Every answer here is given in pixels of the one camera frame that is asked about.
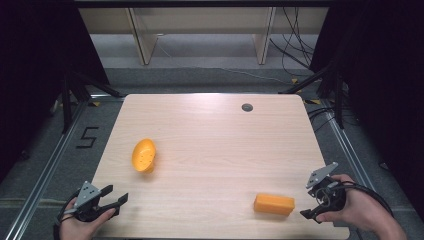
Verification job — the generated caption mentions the person's right hand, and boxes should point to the person's right hand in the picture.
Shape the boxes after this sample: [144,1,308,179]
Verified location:
[314,173,384,234]

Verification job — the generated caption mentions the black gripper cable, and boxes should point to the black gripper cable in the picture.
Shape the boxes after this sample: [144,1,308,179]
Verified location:
[333,181,395,218]
[52,196,81,240]

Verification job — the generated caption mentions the person's left hand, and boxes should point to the person's left hand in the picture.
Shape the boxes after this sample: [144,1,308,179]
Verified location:
[59,207,118,240]

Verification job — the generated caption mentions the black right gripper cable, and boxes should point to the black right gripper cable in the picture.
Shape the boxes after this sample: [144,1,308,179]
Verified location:
[333,181,395,218]

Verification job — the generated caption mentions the black floor cables bundle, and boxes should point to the black floor cables bundle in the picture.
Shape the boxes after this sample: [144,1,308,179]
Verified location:
[269,6,321,78]

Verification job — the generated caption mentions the black tape numeral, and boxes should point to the black tape numeral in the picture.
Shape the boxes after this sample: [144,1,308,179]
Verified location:
[75,126,100,150]

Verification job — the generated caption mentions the black cables beside table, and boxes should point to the black cables beside table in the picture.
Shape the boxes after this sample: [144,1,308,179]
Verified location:
[306,105,338,133]

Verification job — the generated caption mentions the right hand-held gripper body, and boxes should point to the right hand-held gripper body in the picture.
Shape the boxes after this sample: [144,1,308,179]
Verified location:
[305,161,348,214]

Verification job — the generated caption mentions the aluminium floor rail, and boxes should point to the aluminium floor rail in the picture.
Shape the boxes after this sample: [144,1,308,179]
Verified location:
[318,99,378,192]
[2,94,125,240]

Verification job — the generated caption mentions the black metal stand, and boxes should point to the black metal stand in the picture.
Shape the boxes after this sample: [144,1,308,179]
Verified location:
[279,61,349,130]
[59,68,125,135]

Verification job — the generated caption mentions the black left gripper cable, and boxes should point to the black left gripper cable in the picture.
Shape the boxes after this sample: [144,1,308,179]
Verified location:
[52,196,81,240]

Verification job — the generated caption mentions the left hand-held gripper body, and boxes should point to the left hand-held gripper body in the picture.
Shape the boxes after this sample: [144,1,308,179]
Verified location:
[63,180,118,223]

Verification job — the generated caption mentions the white desk frame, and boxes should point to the white desk frame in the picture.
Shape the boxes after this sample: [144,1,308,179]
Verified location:
[78,6,329,66]

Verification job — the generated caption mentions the dark curtain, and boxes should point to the dark curtain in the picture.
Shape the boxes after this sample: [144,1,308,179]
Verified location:
[309,0,424,219]
[0,0,111,183]

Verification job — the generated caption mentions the orange perforated soap dish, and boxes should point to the orange perforated soap dish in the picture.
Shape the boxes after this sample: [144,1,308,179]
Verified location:
[130,138,158,174]

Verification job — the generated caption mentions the orange soap bar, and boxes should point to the orange soap bar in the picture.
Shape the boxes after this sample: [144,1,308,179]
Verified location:
[253,193,296,217]

